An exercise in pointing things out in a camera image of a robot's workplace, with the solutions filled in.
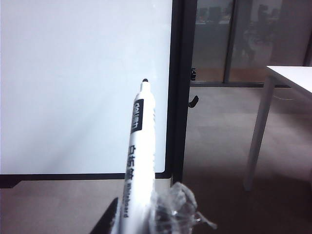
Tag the black clamp knob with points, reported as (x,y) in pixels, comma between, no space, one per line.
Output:
(194,74)

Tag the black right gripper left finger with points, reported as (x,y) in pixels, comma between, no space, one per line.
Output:
(107,219)

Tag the glass partition with dark frame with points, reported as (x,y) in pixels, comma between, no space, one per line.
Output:
(230,36)

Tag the white board with black frame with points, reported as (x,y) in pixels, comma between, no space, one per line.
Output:
(73,85)

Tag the black pen holder hook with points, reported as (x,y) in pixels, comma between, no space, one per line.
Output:
(193,102)

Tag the white whiteboard marker pen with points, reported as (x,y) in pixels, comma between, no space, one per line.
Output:
(140,158)

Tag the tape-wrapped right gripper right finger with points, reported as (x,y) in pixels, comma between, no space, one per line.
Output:
(175,209)

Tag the white table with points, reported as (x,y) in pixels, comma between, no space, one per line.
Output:
(287,75)

